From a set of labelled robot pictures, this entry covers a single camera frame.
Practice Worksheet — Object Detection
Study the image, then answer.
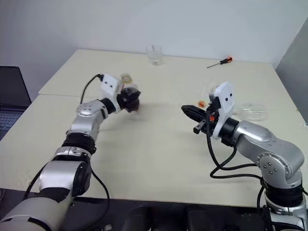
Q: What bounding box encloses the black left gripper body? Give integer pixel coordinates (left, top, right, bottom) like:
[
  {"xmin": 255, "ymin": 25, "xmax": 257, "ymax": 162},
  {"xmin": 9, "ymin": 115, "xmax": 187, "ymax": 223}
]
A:
[{"xmin": 116, "ymin": 92, "xmax": 128, "ymax": 112}]

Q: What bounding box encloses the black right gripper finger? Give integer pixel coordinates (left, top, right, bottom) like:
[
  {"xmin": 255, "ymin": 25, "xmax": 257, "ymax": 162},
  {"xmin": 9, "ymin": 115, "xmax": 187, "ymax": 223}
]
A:
[
  {"xmin": 182, "ymin": 109, "xmax": 205, "ymax": 122},
  {"xmin": 181, "ymin": 104, "xmax": 207, "ymax": 114}
]

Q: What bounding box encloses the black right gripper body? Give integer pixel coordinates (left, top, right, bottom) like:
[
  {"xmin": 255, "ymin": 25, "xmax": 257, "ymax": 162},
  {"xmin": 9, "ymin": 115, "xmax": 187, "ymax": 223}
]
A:
[{"xmin": 192, "ymin": 93, "xmax": 221, "ymax": 134}]

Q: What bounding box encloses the clear glass tumbler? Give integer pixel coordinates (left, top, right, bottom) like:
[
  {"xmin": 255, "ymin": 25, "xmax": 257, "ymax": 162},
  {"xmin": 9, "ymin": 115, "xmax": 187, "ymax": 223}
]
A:
[{"xmin": 145, "ymin": 45, "xmax": 163, "ymax": 66}]

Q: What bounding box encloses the dark laptop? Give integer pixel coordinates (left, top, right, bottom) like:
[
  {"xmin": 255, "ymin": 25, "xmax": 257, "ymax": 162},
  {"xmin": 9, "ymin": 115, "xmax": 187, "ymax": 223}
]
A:
[{"xmin": 0, "ymin": 65, "xmax": 33, "ymax": 141}]

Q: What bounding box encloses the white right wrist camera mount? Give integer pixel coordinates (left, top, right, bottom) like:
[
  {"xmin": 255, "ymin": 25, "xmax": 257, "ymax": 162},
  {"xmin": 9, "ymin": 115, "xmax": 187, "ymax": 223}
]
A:
[{"xmin": 207, "ymin": 81, "xmax": 237, "ymax": 141}]

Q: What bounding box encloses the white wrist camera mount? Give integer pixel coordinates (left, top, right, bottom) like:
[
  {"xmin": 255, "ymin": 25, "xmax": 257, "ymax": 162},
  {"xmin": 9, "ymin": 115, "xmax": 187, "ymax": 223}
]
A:
[
  {"xmin": 207, "ymin": 81, "xmax": 237, "ymax": 141},
  {"xmin": 100, "ymin": 74, "xmax": 122, "ymax": 114}
]

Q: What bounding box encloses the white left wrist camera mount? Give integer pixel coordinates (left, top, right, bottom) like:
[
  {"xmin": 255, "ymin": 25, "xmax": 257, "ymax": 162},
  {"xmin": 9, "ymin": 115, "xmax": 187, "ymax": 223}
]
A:
[{"xmin": 100, "ymin": 74, "xmax": 122, "ymax": 114}]

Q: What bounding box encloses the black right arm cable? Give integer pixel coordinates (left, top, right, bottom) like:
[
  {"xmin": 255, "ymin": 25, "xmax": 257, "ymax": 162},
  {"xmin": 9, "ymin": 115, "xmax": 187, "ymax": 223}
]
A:
[{"xmin": 205, "ymin": 109, "xmax": 267, "ymax": 210}]

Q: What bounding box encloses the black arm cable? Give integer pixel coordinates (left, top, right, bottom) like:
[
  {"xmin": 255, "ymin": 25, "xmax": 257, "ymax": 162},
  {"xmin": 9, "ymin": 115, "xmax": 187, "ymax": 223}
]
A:
[
  {"xmin": 205, "ymin": 109, "xmax": 267, "ymax": 210},
  {"xmin": 24, "ymin": 74, "xmax": 111, "ymax": 228}
]

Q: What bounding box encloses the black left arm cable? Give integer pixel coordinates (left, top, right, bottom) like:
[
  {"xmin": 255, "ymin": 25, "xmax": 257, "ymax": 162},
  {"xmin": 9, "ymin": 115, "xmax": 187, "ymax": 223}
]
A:
[{"xmin": 24, "ymin": 74, "xmax": 111, "ymax": 228}]

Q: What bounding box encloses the red black handled screwdriver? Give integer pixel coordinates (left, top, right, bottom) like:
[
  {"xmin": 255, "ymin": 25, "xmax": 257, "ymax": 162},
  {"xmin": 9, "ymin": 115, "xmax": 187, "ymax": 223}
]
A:
[{"xmin": 206, "ymin": 56, "xmax": 234, "ymax": 69}]

